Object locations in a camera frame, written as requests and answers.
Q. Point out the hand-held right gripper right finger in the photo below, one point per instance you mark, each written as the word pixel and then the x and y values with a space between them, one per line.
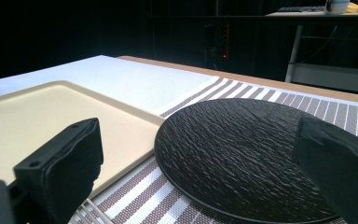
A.
pixel 338 168

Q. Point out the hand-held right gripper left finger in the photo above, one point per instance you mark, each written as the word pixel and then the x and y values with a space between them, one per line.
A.
pixel 65 174

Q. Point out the beige plastic tray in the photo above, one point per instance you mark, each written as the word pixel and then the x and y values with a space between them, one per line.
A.
pixel 43 118

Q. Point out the striped woven placemat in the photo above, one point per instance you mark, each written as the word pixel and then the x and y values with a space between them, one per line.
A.
pixel 155 199

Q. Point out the metal-framed desk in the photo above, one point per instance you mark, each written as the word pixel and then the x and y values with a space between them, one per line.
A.
pixel 332 71

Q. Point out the black textured round plate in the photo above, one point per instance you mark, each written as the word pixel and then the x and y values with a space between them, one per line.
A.
pixel 230 155

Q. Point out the yellow object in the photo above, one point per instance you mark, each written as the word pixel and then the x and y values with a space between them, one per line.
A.
pixel 352 7

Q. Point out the white striped mug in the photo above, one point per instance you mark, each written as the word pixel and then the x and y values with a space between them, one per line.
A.
pixel 336 6

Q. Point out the dark keyboard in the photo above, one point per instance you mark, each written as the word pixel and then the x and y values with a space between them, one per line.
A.
pixel 300 9

